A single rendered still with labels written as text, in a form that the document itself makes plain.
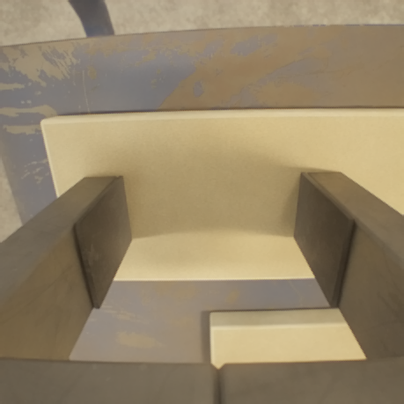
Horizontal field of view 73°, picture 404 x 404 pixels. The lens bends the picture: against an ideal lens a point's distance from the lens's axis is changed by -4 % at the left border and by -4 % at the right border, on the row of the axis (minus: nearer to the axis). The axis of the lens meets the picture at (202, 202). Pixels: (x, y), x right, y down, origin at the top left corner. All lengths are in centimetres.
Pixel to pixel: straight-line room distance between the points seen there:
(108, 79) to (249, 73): 9
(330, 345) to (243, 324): 8
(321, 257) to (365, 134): 9
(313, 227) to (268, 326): 12
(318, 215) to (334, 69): 10
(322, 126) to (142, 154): 12
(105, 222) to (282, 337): 19
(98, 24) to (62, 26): 109
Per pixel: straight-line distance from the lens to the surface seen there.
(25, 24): 146
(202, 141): 18
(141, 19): 129
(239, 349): 29
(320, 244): 17
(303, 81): 21
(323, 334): 29
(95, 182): 19
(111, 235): 17
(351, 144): 20
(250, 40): 20
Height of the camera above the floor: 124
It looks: 67 degrees down
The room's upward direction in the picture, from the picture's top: 177 degrees counter-clockwise
